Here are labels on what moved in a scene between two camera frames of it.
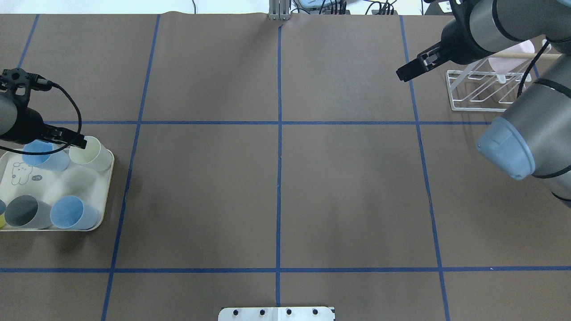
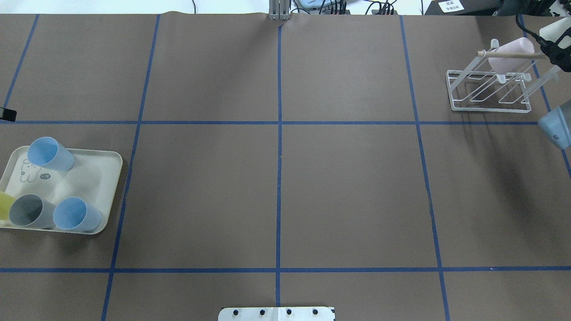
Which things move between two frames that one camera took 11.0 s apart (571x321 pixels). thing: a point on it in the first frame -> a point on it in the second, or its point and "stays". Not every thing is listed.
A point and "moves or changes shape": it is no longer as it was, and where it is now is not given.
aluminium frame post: [279, 10] stays
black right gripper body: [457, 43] -> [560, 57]
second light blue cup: [70, 212] stays
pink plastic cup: [504, 65] stays
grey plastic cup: [25, 211] stays
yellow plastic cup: [2, 220] -> [6, 201]
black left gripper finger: [73, 138] -> [8, 114]
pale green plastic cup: [94, 155] moves or changes shape
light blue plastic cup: [55, 162] stays
